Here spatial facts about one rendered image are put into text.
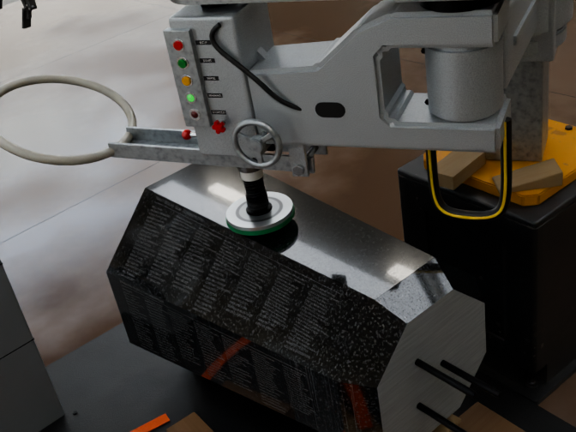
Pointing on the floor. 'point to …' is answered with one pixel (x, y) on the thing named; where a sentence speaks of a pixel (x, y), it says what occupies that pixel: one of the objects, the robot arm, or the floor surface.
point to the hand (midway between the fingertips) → (11, 15)
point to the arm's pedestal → (22, 371)
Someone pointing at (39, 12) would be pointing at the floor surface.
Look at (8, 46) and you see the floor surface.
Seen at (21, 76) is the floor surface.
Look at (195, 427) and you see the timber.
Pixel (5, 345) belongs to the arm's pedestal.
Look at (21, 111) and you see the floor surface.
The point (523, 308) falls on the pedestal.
